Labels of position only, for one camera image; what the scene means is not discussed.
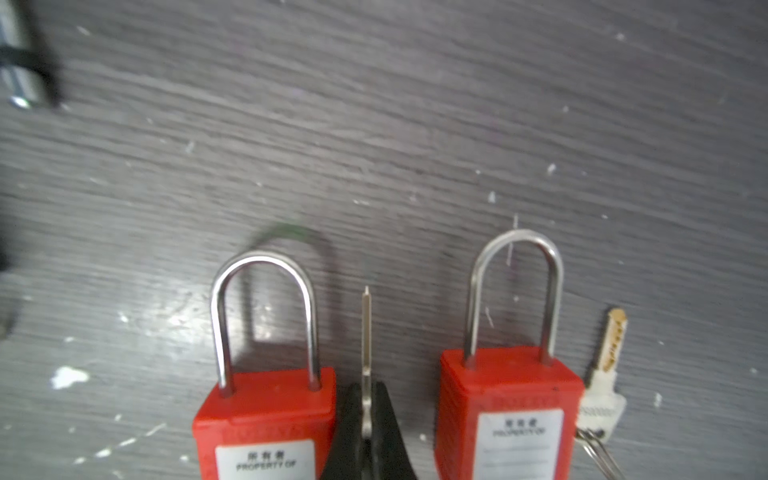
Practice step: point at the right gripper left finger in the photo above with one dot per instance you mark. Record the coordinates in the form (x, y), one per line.
(344, 461)

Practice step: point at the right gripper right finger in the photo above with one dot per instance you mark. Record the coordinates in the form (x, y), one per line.
(388, 454)

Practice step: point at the red padlock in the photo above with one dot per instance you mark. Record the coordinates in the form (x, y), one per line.
(268, 424)
(511, 412)

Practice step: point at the silver key with ring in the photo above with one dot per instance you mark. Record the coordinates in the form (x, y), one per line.
(601, 406)

